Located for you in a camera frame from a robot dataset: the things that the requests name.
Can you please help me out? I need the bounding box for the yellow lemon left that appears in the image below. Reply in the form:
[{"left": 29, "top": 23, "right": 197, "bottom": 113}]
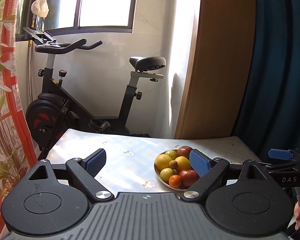
[{"left": 154, "top": 154, "right": 172, "bottom": 171}]

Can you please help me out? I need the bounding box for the yellow lemon right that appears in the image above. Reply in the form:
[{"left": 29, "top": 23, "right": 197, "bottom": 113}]
[{"left": 175, "top": 156, "right": 191, "bottom": 172}]

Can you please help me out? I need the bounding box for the yellow lemon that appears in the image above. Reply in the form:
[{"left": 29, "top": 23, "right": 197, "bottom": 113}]
[
  {"left": 154, "top": 154, "right": 172, "bottom": 171},
  {"left": 175, "top": 156, "right": 191, "bottom": 172}
]

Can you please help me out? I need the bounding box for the white cloth ball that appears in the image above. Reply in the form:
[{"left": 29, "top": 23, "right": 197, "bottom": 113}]
[{"left": 31, "top": 0, "right": 49, "bottom": 18}]

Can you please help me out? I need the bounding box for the black exercise bike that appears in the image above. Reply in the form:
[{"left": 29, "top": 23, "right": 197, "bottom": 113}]
[{"left": 24, "top": 27, "right": 166, "bottom": 159}]

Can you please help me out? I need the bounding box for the wooden board panel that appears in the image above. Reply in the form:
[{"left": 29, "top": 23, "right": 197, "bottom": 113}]
[{"left": 174, "top": 0, "right": 256, "bottom": 139}]

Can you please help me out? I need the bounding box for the dark teal curtain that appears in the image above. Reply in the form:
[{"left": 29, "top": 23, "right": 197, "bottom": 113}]
[{"left": 232, "top": 0, "right": 300, "bottom": 161}]

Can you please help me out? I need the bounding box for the dark framed window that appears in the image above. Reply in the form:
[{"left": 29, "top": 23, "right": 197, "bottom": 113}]
[{"left": 15, "top": 0, "right": 136, "bottom": 41}]

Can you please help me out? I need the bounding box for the small yellow-green fruit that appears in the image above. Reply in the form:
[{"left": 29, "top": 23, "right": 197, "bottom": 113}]
[{"left": 165, "top": 150, "right": 178, "bottom": 160}]

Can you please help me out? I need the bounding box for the person's right hand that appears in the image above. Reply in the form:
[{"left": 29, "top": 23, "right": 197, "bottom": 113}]
[{"left": 294, "top": 202, "right": 300, "bottom": 230}]

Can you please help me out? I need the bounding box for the tan kiwi fruit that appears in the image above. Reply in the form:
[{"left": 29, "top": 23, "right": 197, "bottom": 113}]
[{"left": 168, "top": 160, "right": 178, "bottom": 170}]

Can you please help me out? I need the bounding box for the orange tangerine left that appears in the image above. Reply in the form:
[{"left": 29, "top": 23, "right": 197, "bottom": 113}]
[{"left": 168, "top": 174, "right": 182, "bottom": 188}]

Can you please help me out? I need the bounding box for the floral red curtain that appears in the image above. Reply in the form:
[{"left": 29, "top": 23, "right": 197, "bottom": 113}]
[{"left": 0, "top": 0, "right": 37, "bottom": 235}]

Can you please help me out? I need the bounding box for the red apple back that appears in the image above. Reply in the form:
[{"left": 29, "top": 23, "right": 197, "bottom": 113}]
[{"left": 177, "top": 146, "right": 192, "bottom": 159}]

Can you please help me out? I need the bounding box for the large red apple front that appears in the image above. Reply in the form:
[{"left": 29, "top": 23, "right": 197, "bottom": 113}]
[{"left": 178, "top": 170, "right": 200, "bottom": 188}]

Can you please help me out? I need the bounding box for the cream round plate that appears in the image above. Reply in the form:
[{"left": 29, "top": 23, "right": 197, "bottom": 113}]
[{"left": 154, "top": 146, "right": 199, "bottom": 191}]

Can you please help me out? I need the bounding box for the green apple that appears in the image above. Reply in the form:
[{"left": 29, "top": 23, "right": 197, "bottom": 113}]
[{"left": 160, "top": 167, "right": 174, "bottom": 183}]

